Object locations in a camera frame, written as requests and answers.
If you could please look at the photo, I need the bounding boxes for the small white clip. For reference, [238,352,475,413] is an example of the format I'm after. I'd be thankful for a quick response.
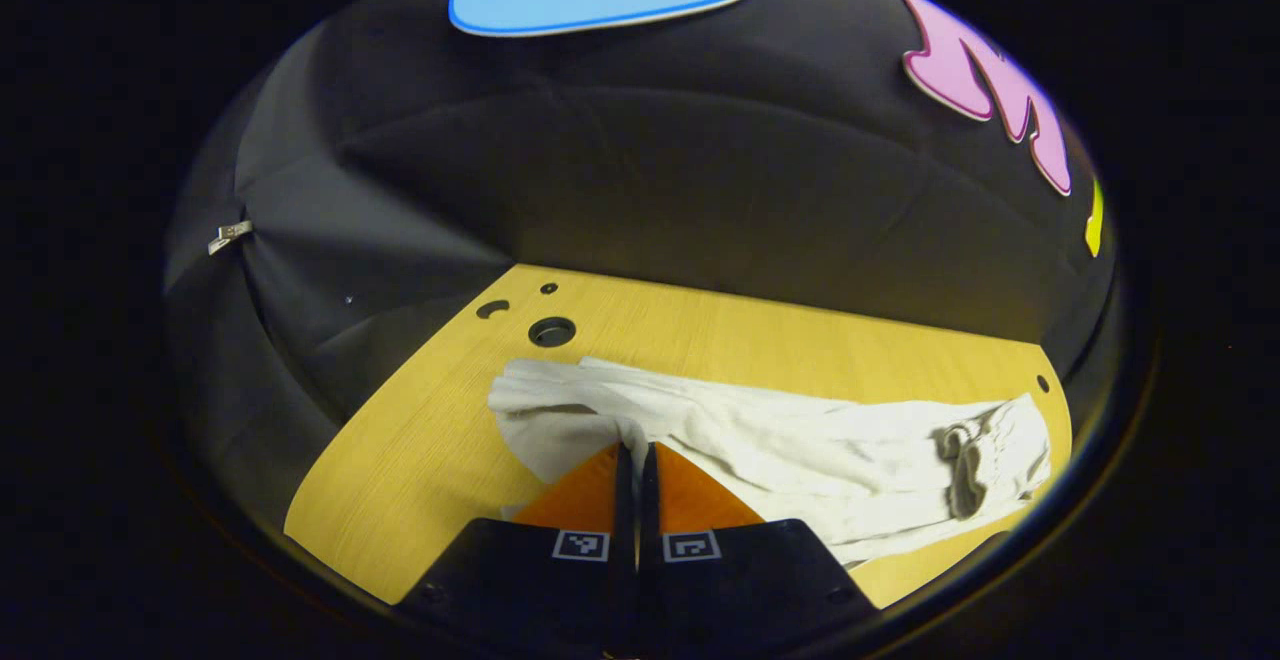
[207,221,254,257]

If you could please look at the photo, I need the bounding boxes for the white jeans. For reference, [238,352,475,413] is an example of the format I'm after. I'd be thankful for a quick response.
[487,355,1053,569]

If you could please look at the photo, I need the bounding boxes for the black backdrop cloth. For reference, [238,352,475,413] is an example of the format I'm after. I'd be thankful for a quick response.
[163,0,1121,531]

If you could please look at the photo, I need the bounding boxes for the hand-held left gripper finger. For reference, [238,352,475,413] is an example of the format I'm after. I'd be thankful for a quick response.
[637,442,883,657]
[393,442,638,659]

